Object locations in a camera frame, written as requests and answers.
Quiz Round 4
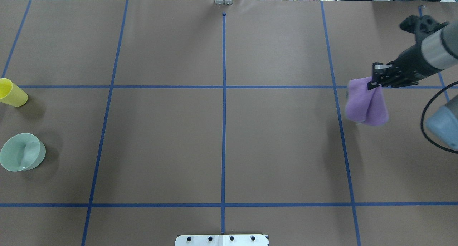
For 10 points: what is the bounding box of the white pillar mount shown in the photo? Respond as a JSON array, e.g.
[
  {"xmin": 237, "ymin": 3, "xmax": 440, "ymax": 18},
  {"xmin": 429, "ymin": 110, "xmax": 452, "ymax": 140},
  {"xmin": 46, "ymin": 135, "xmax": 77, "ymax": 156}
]
[{"xmin": 175, "ymin": 233, "xmax": 269, "ymax": 246}]

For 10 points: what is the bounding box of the purple cloth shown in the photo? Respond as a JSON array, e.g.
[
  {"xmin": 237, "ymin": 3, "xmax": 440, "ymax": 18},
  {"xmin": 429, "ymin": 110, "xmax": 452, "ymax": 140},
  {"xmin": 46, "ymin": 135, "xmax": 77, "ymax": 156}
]
[{"xmin": 345, "ymin": 77, "xmax": 389, "ymax": 126}]

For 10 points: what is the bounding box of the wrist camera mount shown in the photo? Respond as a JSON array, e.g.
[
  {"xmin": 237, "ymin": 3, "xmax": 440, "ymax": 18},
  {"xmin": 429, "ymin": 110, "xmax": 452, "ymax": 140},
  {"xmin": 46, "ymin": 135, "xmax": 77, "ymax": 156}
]
[{"xmin": 399, "ymin": 15, "xmax": 450, "ymax": 34}]

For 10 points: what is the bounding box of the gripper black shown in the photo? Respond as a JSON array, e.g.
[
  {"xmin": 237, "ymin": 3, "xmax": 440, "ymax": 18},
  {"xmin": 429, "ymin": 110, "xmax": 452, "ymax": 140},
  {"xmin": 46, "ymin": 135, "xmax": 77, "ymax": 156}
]
[{"xmin": 367, "ymin": 44, "xmax": 440, "ymax": 91}]

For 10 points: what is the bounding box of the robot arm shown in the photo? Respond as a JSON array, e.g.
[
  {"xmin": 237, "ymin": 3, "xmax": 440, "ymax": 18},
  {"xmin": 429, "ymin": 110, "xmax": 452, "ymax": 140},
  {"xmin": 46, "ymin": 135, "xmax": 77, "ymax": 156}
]
[{"xmin": 366, "ymin": 15, "xmax": 458, "ymax": 154}]

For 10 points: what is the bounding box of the yellow plastic cup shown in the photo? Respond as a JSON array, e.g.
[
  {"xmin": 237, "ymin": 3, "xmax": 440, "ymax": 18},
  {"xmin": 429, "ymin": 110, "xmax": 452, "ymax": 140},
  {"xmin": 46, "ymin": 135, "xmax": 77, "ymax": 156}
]
[{"xmin": 0, "ymin": 78, "xmax": 28, "ymax": 107}]

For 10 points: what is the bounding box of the green ceramic bowl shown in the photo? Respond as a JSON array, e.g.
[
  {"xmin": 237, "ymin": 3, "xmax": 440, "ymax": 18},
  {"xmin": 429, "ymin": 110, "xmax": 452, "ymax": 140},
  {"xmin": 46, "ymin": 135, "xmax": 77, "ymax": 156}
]
[{"xmin": 0, "ymin": 133, "xmax": 46, "ymax": 172}]

